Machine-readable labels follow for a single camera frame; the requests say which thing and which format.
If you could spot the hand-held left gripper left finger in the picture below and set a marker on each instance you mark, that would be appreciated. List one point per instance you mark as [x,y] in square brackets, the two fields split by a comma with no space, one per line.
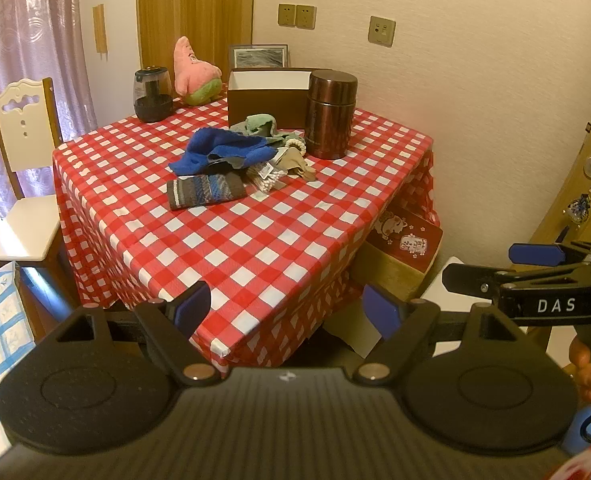
[194,305]

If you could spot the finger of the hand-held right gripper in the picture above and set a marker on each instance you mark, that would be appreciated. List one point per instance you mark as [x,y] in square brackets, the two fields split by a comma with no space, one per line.
[475,280]
[533,254]

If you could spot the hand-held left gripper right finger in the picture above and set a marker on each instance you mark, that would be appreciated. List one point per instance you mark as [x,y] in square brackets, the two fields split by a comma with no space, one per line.
[380,311]

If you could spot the striped knit sock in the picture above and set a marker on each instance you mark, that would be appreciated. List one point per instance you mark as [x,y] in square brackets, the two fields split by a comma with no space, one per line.
[205,190]

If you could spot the cotton swab pack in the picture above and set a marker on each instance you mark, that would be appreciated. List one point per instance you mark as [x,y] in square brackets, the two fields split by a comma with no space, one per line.
[266,176]

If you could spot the blue towel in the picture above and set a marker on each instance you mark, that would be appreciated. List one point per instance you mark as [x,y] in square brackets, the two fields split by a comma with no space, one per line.
[220,147]

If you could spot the beige cloth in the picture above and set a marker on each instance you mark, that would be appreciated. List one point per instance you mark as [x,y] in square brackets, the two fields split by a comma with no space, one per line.
[298,166]

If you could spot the green fluffy towel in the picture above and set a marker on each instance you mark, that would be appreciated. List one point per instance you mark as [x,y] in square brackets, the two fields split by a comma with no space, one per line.
[258,124]

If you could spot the brown box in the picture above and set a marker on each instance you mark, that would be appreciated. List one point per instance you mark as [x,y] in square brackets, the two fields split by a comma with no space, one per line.
[265,105]

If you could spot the person's right hand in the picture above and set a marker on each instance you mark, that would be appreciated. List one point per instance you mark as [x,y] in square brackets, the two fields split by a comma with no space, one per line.
[585,365]

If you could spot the blue hanging key charm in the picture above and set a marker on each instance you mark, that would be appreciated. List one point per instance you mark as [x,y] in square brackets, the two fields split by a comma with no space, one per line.
[581,207]

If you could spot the red white checkered tablecloth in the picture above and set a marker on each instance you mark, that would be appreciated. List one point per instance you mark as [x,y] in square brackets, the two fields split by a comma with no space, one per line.
[225,245]

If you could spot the red cartoon gift box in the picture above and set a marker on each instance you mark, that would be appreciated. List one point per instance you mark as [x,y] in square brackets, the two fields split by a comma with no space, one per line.
[410,240]

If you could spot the blue round object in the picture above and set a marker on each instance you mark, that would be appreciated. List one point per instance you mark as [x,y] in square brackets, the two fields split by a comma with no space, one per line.
[583,430]

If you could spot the red white packet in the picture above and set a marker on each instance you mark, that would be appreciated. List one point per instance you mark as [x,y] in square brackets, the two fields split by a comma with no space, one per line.
[585,465]

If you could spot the white beaded scrunchie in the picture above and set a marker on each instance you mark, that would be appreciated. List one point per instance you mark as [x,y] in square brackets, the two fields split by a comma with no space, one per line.
[295,146]

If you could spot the brown metal vacuum flask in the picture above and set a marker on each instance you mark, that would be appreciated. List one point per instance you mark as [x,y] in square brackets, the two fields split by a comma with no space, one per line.
[329,115]

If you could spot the glass jar with black base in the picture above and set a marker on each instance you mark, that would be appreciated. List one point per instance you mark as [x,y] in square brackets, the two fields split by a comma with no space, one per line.
[153,100]

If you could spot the pink starfish plush toy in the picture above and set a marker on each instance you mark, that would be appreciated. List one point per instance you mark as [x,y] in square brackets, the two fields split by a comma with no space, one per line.
[191,72]

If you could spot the cream wooden chair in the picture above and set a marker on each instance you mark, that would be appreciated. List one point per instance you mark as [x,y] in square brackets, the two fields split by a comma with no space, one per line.
[21,125]

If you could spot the framed picture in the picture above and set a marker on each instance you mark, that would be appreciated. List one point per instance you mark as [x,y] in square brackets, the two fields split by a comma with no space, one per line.
[259,56]

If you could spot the pale purple curtain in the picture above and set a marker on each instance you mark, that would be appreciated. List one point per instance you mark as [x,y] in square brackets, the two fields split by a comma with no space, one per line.
[25,25]

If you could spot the wooden wall plate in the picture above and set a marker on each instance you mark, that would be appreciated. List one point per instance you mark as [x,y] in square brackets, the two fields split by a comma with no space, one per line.
[99,29]

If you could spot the beige wall socket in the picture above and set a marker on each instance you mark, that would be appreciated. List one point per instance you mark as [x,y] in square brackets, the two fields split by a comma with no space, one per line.
[306,16]
[287,14]

